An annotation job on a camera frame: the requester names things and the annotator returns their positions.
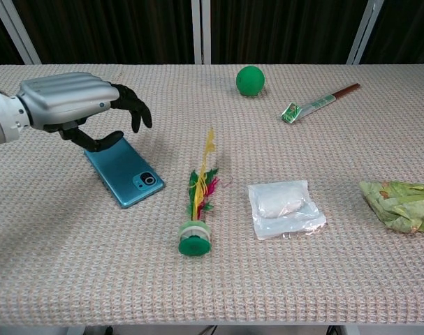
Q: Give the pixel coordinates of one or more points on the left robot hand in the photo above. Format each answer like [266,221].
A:
[65,97]

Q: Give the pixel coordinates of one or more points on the teal smartphone black screen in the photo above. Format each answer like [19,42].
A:
[124,174]

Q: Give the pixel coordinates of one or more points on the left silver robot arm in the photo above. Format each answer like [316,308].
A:
[2,118]

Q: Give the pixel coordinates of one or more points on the dark curtain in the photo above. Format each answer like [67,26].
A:
[110,28]

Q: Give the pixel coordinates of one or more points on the feather shuttlecock green base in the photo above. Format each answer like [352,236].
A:
[197,213]

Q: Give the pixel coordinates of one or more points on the green ball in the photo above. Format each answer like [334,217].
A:
[250,81]

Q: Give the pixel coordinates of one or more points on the beige waffle tablecloth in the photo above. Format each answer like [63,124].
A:
[211,279]

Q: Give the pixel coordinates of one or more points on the clear plastic packet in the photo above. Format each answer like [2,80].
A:
[283,209]

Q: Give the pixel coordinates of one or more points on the chopsticks in green wrapper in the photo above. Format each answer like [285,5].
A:
[313,104]

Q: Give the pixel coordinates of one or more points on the crumpled green snack bag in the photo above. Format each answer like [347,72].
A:
[403,206]

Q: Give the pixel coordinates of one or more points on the slanted white frame post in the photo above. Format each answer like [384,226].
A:
[365,33]
[17,33]

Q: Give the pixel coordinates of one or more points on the upright white frame post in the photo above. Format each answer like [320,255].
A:
[196,31]
[206,31]

